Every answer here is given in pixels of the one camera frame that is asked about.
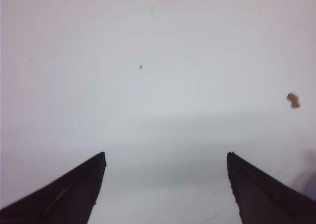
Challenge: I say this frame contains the small brown scrap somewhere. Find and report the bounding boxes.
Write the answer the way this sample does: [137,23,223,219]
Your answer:
[286,93,300,109]

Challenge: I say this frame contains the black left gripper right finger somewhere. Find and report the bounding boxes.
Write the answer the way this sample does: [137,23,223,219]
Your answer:
[227,152,316,224]

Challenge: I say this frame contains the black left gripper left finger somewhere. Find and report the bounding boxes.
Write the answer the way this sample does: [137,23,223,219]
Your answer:
[0,152,106,224]

